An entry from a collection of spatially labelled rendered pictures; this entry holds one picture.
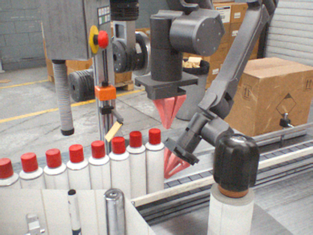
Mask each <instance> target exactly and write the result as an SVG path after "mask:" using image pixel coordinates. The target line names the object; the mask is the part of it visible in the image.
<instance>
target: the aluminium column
mask: <svg viewBox="0 0 313 235"><path fill-rule="evenodd" d="M92 59H93V72H94V85H95V86H98V83H99V82H102V81H105V72H104V64H103V51H102V52H100V53H99V54H97V55H95V56H94V57H93V58H92ZM105 61H106V75H107V81H111V84H112V85H113V86H114V87H115V76H114V66H113V48H112V45H111V46H109V47H108V48H107V49H105ZM96 105H97V118H98V137H99V140H101V141H103V135H102V121H101V113H100V112H99V107H100V100H99V99H98V98H97V97H96ZM106 105H107V100H105V101H104V106H106ZM112 106H113V107H114V109H116V99H112ZM105 122H106V135H107V133H108V132H109V131H108V114H105ZM115 123H116V117H115V115H114V114H113V124H115ZM107 151H108V156H109V154H110V146H109V142H108V141H107Z"/></svg>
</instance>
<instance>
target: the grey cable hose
mask: <svg viewBox="0 0 313 235"><path fill-rule="evenodd" d="M65 61H66V60H58V59H52V60H51V62H52V65H53V73H54V82H55V90H56V97H57V103H58V110H59V117H60V126H61V128H60V131H61V134H62V135H63V136H70V135H73V134H74V132H75V128H74V125H73V117H72V108H71V102H70V93H69V86H68V85H69V84H68V76H67V67H66V66H67V65H66V62H65Z"/></svg>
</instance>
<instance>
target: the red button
mask: <svg viewBox="0 0 313 235"><path fill-rule="evenodd" d="M93 43H94V45H99V47H100V48H101V49H105V48H107V47H108V45H109V36H108V34H107V32H105V31H100V32H99V34H98V35H93Z"/></svg>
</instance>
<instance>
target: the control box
mask: <svg viewBox="0 0 313 235"><path fill-rule="evenodd" d="M108 5H109V0H100V1H98V0H39V7H40V16H41V23H42V30H43V35H44V41H45V47H46V54H47V58H48V59H58V60H89V59H90V58H93V57H94V56H95V55H97V54H99V53H100V52H102V51H103V50H105V49H101V48H100V47H99V45H94V43H93V35H98V34H99V32H100V31H105V32H107V34H108V36H109V45H108V47H109V46H111V45H112V37H111V24H110V22H109V23H106V24H104V25H101V26H98V12H97V8H99V7H103V6H108ZM109 6H110V5H109ZM108 47H107V48H108ZM107 48H106V49H107Z"/></svg>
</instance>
